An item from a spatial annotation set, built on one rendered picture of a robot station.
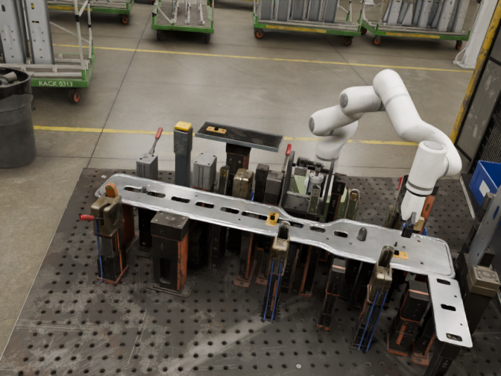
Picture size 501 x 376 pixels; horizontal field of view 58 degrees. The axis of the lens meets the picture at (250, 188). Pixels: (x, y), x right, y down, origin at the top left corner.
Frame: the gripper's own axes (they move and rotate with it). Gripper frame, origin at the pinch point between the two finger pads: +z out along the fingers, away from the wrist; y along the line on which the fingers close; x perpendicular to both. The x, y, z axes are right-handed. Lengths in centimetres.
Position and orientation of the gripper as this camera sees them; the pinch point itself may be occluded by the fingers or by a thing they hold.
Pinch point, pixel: (405, 227)
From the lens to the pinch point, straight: 164.6
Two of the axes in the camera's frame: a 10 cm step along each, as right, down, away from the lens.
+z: -0.9, 8.4, 5.3
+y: -2.3, 5.0, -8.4
